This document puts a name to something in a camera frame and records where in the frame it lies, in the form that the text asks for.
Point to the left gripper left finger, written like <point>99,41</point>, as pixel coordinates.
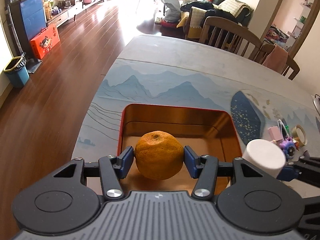
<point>111,169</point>

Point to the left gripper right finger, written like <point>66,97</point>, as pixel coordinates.
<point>205,169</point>

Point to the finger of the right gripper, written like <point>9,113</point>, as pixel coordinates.
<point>289,173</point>

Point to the purple toy figure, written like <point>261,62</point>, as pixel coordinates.
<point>288,146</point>

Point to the white pill bottle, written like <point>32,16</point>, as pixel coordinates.
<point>265,155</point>

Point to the pink eraser block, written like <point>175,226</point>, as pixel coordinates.
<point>275,133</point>

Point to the orange mandarin fruit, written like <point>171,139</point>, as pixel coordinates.
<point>159,155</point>

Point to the white round sunglasses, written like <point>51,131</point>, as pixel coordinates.
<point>282,129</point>

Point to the pink towel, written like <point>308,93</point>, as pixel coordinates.
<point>276,57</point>

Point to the wooden chair with pink cloth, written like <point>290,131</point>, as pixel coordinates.
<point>290,64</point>

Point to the blue trash bin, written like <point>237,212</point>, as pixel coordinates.
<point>16,72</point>

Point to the orange gift box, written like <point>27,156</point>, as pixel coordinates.
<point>42,43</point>

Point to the wooden dining chair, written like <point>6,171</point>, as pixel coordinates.
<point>226,35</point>

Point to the low tv console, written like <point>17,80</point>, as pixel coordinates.
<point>70,13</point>

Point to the dark cabinet with blue panel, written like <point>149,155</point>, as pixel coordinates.
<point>28,20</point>

